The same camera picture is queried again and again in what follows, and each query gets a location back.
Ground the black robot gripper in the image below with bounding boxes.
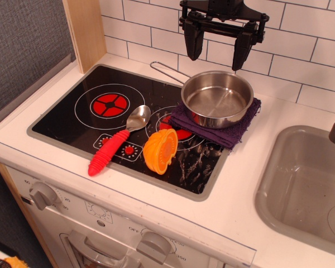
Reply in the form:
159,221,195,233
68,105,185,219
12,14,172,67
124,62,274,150
180,1,269,71

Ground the orange toy fruit half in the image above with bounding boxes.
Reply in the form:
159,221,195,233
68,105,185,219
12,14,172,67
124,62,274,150
143,128,178,175

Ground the black toy stove top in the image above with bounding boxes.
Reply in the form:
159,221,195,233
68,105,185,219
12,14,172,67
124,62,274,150
26,64,231,202

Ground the stainless steel pot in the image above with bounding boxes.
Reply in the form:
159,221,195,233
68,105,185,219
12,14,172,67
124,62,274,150
150,61,254,128

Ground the purple folded cloth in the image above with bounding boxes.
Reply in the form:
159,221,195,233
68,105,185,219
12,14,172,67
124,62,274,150
169,98,261,150

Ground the grey toy sink basin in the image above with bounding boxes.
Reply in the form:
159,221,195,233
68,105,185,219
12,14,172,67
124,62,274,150
255,126,335,255

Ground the grey oven knob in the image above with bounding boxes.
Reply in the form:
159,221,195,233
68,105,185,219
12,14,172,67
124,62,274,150
136,232,172,265

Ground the grey timer knob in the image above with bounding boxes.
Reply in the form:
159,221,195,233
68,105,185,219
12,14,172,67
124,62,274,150
29,182,58,210

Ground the orange fuzzy object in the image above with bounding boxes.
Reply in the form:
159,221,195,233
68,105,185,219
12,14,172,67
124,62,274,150
4,256,28,268

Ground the red handled metal spoon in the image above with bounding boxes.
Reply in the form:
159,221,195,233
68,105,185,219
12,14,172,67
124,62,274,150
88,105,151,176

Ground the wooden side post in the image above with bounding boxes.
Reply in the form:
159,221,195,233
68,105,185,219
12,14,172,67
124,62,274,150
62,0,107,74

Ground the grey oven door handle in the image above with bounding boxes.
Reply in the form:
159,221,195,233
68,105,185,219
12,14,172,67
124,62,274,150
67,231,142,267

